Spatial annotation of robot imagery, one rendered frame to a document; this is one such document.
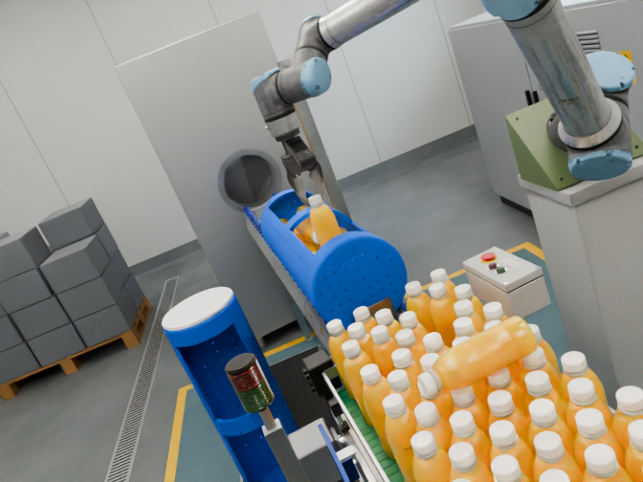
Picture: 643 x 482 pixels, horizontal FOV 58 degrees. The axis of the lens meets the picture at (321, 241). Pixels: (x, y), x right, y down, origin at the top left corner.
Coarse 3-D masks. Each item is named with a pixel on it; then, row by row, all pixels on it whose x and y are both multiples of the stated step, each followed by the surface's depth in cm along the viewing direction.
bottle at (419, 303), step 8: (408, 296) 148; (416, 296) 145; (424, 296) 145; (408, 304) 146; (416, 304) 145; (424, 304) 145; (416, 312) 145; (424, 312) 145; (424, 320) 145; (432, 328) 146
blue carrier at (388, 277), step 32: (288, 192) 233; (288, 224) 198; (352, 224) 199; (288, 256) 187; (320, 256) 159; (352, 256) 159; (384, 256) 161; (320, 288) 158; (352, 288) 161; (384, 288) 164; (352, 320) 163
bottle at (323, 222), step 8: (312, 208) 165; (320, 208) 163; (328, 208) 164; (312, 216) 164; (320, 216) 163; (328, 216) 163; (312, 224) 165; (320, 224) 163; (328, 224) 163; (336, 224) 165; (320, 232) 164; (328, 232) 164; (336, 232) 165; (320, 240) 166; (328, 240) 165
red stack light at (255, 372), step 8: (256, 360) 111; (256, 368) 109; (232, 376) 108; (240, 376) 108; (248, 376) 108; (256, 376) 109; (232, 384) 110; (240, 384) 108; (248, 384) 108; (256, 384) 109; (240, 392) 109
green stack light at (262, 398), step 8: (264, 376) 112; (264, 384) 110; (248, 392) 109; (256, 392) 109; (264, 392) 110; (272, 392) 113; (240, 400) 111; (248, 400) 109; (256, 400) 109; (264, 400) 110; (272, 400) 112; (248, 408) 110; (256, 408) 110; (264, 408) 110
